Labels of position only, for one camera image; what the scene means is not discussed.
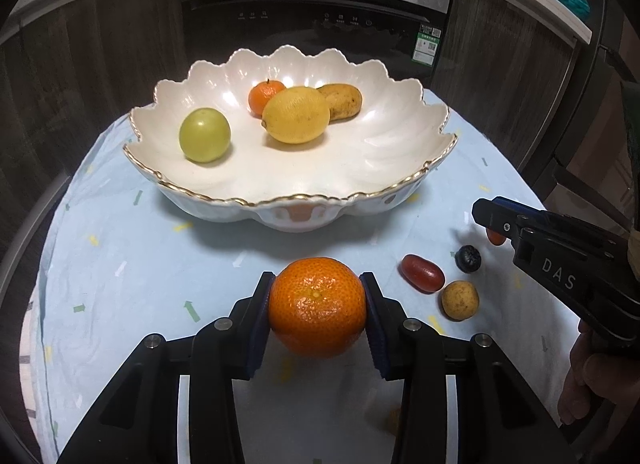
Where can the black built-in dishwasher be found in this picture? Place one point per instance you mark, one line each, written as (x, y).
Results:
(300, 44)

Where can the yellow lemon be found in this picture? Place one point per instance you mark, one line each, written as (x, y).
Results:
(295, 116)

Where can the person's right hand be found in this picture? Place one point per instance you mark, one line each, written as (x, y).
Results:
(595, 374)

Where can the dark red jujube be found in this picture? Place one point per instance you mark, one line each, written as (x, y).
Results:
(496, 237)
(421, 274)

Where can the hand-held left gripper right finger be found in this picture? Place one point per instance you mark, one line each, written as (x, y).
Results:
(376, 339)

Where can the yellow mango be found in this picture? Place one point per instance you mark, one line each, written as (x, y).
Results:
(345, 101)

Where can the white scalloped bowl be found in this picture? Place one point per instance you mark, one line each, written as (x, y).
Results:
(350, 159)

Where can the green white sticker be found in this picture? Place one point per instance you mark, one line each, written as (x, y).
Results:
(427, 46)

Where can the dark blue plum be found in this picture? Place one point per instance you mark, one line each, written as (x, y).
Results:
(467, 259)

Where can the dark wood cabinet door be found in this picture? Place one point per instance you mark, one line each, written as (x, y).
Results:
(500, 69)
(100, 69)

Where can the green apple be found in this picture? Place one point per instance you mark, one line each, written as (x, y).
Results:
(205, 136)

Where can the orange mandarin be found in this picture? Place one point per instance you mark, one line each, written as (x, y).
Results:
(262, 96)
(317, 314)

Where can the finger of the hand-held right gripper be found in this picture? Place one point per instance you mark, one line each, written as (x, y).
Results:
(520, 207)
(500, 219)

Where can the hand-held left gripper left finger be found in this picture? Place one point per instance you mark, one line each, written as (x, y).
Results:
(260, 329)

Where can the light blue patterned tablecloth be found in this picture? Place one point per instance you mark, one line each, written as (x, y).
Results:
(150, 269)

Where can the brown longan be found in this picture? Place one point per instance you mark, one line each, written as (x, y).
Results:
(460, 300)

